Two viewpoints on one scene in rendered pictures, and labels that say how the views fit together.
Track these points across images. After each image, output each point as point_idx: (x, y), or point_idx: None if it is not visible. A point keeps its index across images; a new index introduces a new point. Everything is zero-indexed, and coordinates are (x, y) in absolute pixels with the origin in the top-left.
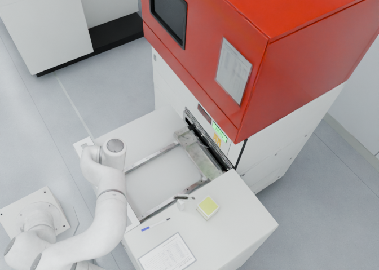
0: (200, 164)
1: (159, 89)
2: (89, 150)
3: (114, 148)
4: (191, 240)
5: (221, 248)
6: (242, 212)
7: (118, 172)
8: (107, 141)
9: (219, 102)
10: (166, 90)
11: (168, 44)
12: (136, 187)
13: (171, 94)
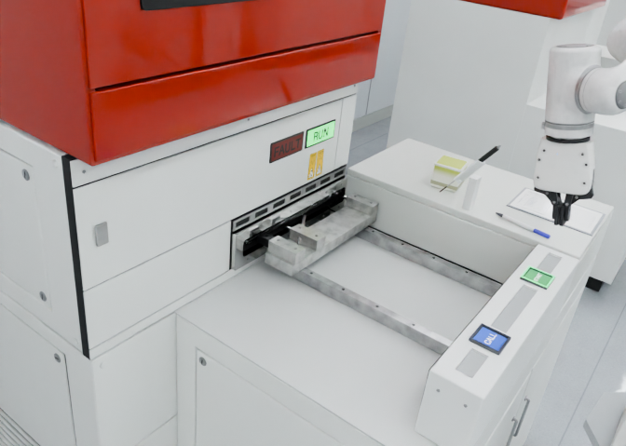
0: (346, 225)
1: (127, 333)
2: (619, 64)
3: (581, 44)
4: (505, 194)
5: (486, 172)
6: (418, 159)
7: (622, 20)
8: (579, 47)
9: (352, 20)
10: (157, 289)
11: (222, 44)
12: (449, 319)
13: (182, 263)
